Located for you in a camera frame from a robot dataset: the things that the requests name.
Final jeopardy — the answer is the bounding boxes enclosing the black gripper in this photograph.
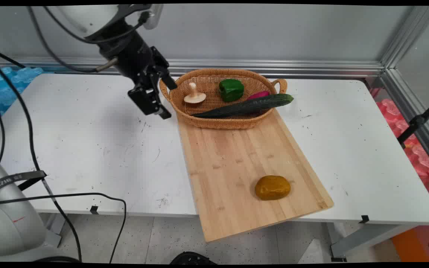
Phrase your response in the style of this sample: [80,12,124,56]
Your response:
[97,22,178,120]

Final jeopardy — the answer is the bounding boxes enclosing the yellow-brown potato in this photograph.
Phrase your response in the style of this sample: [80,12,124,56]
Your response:
[255,175,291,201]

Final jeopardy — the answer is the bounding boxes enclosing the beige toy mushroom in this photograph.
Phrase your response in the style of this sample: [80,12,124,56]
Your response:
[184,82,207,104]

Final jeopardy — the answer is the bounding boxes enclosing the woven wicker basket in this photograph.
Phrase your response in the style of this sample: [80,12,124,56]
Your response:
[159,68,288,130]

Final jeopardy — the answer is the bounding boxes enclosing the green bell pepper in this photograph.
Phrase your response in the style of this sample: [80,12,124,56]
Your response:
[219,79,245,102]

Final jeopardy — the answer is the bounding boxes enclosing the dark green cucumber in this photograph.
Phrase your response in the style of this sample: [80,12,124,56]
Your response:
[193,93,294,119]

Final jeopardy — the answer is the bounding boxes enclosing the pink toy vegetable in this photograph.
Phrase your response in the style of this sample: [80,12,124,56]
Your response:
[247,90,271,100]

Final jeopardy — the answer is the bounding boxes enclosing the wooden cutting board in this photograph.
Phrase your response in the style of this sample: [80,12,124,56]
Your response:
[177,108,334,243]

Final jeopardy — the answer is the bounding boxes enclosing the blue bubble foam sheet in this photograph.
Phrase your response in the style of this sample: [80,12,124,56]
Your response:
[0,66,44,131]

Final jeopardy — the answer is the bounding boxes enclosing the grey table leg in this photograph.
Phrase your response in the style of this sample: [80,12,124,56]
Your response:
[39,213,67,248]
[329,222,420,262]

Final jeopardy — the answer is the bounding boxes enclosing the black round floor object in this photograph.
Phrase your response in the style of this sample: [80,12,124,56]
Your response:
[169,251,217,265]

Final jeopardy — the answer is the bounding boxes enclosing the black tripod stand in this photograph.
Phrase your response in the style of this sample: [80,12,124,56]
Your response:
[397,95,429,146]

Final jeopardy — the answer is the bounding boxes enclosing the pink bubble foam sheet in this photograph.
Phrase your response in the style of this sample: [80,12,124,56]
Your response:
[375,98,429,209]

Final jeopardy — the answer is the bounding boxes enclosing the orange floor panel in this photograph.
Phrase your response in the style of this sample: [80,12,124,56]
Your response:
[391,227,429,263]

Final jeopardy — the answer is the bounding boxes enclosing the black wrist camera mount plate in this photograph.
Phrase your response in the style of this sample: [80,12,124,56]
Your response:
[117,4,152,22]

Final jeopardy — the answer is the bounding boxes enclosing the aluminium frame rails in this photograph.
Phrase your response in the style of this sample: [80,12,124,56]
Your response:
[0,6,429,175]

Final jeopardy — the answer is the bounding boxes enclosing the thick black cable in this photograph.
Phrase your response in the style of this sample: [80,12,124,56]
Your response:
[0,46,82,262]

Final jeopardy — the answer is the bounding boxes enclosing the black cable near floor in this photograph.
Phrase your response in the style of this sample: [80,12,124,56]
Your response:
[0,192,127,264]

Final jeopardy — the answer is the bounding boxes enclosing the black printed velcro strap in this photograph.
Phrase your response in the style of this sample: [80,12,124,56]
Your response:
[0,170,48,195]

